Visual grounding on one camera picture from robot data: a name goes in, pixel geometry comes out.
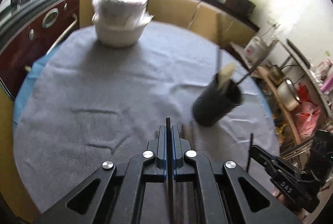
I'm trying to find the dark chopstick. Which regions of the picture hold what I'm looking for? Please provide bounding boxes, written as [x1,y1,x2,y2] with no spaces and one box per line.
[166,118,174,223]

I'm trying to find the white plastic spoon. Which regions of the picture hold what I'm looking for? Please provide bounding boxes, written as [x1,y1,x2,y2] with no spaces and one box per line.
[217,62,236,92]

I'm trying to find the yellow kitchen cabinets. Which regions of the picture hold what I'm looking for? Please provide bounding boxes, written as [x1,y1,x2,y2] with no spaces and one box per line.
[78,0,258,47]

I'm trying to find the red plastic bag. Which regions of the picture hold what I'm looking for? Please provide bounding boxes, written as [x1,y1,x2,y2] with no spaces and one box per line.
[295,84,321,140]

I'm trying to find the steel pot with lid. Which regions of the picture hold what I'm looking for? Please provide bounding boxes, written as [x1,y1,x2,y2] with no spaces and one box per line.
[277,78,301,111]

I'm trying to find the black perforated utensil holder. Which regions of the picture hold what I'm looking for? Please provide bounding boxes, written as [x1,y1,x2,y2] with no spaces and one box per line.
[192,74,243,127]

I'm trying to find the grey tablecloth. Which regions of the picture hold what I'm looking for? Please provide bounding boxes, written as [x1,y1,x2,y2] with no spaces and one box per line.
[14,22,279,212]

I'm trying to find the metal shelf rack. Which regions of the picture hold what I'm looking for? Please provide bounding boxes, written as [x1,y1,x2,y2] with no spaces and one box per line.
[247,37,333,115]

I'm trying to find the white rice cooker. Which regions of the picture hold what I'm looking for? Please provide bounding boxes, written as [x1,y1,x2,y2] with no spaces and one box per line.
[244,36,268,65]

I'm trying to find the blue cloth under tablecloth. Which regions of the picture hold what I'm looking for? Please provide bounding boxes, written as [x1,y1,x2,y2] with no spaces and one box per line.
[12,44,61,133]

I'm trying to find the white bowl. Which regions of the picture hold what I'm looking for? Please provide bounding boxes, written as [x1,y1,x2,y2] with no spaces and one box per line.
[92,14,153,48]

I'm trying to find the dark red oven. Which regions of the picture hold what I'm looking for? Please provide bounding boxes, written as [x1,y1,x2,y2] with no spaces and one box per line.
[1,0,79,99]

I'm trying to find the black microwave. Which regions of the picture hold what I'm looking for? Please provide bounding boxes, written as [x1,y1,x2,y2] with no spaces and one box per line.
[224,0,256,17]

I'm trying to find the plastic bag in bowl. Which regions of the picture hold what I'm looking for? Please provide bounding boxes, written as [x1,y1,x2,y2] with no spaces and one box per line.
[92,0,153,30]

